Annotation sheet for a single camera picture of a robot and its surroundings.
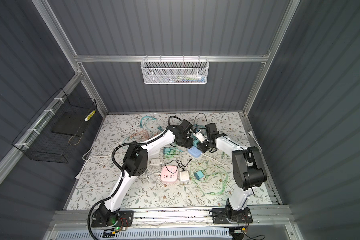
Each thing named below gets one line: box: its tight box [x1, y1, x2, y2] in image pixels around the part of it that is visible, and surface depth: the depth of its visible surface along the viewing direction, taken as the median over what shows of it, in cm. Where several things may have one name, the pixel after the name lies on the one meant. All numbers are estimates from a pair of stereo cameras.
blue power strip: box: [188, 145, 202, 158], surface depth 97 cm
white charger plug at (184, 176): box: [179, 171, 190, 183], surface depth 87 cm
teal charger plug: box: [194, 170, 204, 180], surface depth 88 cm
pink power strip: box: [160, 165, 178, 183], surface depth 87 cm
